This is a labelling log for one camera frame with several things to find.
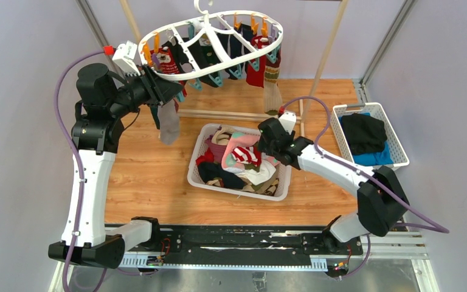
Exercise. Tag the black folded garment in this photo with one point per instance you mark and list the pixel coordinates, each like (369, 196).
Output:
(364, 134)

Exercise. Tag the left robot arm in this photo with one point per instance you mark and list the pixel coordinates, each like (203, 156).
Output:
(105, 98)

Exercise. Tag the blue folded garment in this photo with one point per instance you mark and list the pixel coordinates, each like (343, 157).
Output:
(373, 159)

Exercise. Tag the white sock laundry basket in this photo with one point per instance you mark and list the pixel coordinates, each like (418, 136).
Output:
(194, 179)

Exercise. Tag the grey sock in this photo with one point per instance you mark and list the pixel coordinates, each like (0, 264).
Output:
(169, 122)

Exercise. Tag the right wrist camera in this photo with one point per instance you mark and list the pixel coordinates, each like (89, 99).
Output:
(288, 119)

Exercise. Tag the tan striped hanging sock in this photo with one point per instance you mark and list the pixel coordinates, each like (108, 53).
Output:
(272, 95)

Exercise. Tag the wooden drying rack frame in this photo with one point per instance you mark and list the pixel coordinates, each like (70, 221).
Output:
(209, 114)

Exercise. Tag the white round clip hanger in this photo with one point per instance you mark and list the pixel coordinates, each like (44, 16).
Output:
(191, 30)

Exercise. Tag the pink sock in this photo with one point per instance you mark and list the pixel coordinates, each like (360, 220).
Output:
(239, 139)

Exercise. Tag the white side basket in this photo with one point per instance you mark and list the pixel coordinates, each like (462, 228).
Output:
(395, 150)

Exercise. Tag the dark teal sock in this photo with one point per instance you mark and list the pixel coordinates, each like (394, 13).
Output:
(154, 114)

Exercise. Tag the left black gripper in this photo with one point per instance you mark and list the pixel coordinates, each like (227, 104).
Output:
(159, 90)

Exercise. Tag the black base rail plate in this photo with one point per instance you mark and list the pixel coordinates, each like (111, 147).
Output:
(226, 246)

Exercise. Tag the black hanging sock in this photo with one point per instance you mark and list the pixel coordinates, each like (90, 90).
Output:
(205, 56)

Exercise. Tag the red patterned sock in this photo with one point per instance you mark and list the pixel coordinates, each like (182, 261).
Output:
(165, 62)

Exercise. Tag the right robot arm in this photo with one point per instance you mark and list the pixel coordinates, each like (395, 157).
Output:
(380, 197)

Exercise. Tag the teal clip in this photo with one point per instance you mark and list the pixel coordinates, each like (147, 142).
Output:
(216, 78)

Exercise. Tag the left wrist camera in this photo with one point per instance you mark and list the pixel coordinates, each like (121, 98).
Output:
(123, 55)

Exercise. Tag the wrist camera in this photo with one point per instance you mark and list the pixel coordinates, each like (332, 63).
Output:
(288, 119)
(123, 55)

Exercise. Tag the red white striped sock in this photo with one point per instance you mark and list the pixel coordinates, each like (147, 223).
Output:
(247, 155)

